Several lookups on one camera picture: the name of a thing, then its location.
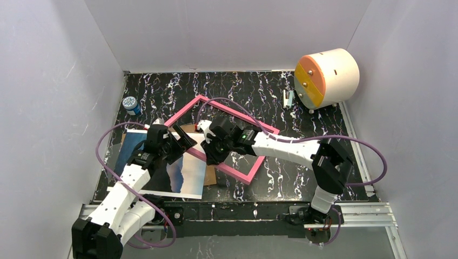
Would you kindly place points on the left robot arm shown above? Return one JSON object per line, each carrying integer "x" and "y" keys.
{"x": 124, "y": 211}

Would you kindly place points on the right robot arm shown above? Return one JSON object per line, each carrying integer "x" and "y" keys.
{"x": 327, "y": 158}

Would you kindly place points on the blue lidded small jar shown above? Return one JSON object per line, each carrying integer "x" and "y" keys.
{"x": 131, "y": 106}

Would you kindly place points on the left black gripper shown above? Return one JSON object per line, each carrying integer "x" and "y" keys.
{"x": 175, "y": 142}

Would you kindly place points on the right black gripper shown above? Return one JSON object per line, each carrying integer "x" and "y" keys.
{"x": 213, "y": 140}

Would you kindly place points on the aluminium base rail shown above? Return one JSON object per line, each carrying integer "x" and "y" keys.
{"x": 197, "y": 218}

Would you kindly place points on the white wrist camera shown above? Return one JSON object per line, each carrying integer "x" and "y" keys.
{"x": 160, "y": 123}
{"x": 203, "y": 126}

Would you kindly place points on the white cylindrical drawer unit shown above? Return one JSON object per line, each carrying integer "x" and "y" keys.
{"x": 326, "y": 78}

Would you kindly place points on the brown cardboard backing board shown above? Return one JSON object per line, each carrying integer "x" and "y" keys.
{"x": 211, "y": 177}

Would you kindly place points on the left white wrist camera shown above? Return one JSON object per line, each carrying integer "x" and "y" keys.
{"x": 160, "y": 123}

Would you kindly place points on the landscape photo print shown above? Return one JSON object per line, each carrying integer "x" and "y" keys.
{"x": 166, "y": 194}

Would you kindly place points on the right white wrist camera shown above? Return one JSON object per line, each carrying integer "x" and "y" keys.
{"x": 203, "y": 126}

